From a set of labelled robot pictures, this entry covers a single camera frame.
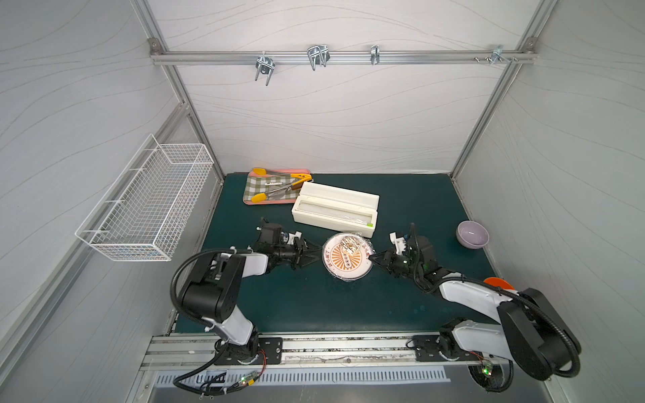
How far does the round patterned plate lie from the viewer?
82 cm

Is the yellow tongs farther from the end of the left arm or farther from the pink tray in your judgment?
the end of the left arm

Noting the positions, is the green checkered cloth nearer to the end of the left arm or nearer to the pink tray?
the pink tray

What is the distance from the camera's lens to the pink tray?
3.61 feet

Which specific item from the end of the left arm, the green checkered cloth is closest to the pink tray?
the green checkered cloth

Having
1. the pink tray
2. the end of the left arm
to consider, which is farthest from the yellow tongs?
the end of the left arm

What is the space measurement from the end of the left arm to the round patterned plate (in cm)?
4

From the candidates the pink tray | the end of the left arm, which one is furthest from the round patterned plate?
the pink tray

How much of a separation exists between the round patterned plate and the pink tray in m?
0.30

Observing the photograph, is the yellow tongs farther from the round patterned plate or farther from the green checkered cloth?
the round patterned plate

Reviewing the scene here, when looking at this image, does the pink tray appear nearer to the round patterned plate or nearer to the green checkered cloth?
the green checkered cloth
